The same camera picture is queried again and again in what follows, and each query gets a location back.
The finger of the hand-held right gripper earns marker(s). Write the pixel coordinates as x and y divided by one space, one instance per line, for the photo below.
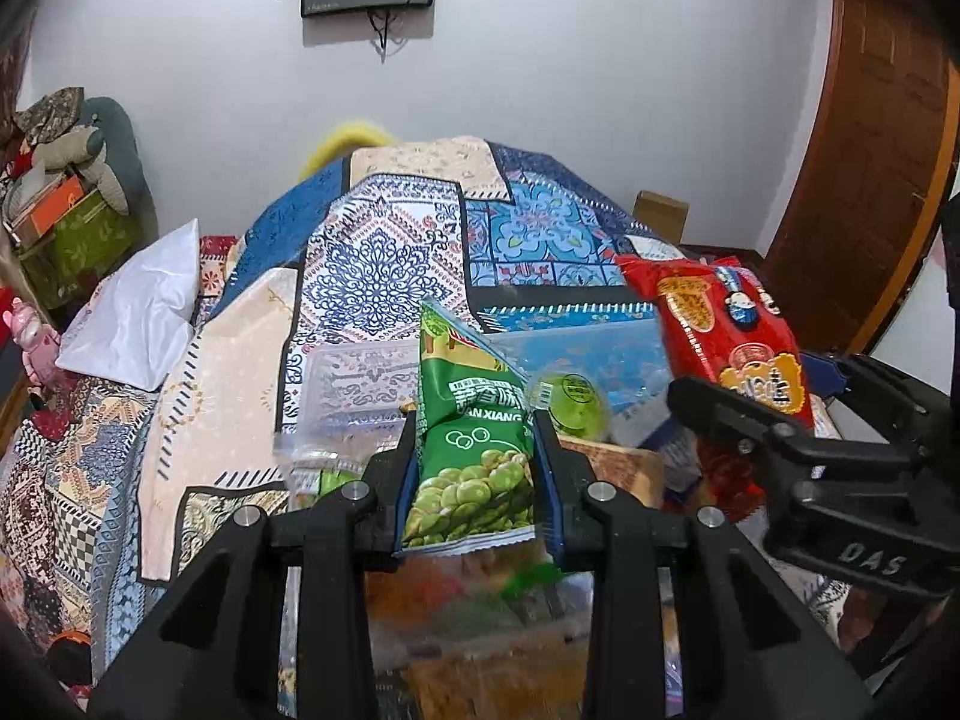
821 369
720 405

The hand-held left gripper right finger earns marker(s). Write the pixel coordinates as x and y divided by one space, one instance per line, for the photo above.
544 487

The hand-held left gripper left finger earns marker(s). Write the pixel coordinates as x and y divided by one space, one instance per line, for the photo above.
409 487

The green pea snack packet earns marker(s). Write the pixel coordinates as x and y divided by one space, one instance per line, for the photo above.
465 427

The red snack packet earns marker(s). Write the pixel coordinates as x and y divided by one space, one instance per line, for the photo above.
712 307

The clear plastic storage container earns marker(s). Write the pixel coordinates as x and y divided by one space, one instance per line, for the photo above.
360 382

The clear packet of orange snacks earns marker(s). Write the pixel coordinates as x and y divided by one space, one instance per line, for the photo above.
442 585

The blue and white snack packet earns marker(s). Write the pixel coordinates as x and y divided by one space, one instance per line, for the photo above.
679 465

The brown cracker packet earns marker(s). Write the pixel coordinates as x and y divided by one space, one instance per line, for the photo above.
622 465

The green jelly cup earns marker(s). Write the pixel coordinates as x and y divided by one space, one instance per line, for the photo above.
574 405

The cardboard box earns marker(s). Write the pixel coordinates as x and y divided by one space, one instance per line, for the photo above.
661 216

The wooden door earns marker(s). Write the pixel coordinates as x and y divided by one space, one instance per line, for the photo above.
870 165

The patchwork blanket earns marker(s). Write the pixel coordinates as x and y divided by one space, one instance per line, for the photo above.
390 255

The white pillow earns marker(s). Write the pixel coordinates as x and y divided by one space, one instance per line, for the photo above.
139 315

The yellow round object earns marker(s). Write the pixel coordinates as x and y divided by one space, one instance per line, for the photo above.
345 142

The geometric patterned bedsheet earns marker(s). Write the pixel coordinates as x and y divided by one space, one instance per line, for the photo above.
52 480

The pink toy figure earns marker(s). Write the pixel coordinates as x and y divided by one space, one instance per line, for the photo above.
37 349

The green box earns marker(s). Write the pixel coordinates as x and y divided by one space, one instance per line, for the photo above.
82 247

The orange box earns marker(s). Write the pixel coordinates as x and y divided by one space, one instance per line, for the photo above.
49 210

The grey plush toy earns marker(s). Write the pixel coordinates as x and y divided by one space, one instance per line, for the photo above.
75 154

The patterned folded cloth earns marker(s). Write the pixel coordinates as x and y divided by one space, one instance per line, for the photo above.
49 109

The striped curtain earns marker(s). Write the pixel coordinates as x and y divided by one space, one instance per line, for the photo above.
11 75

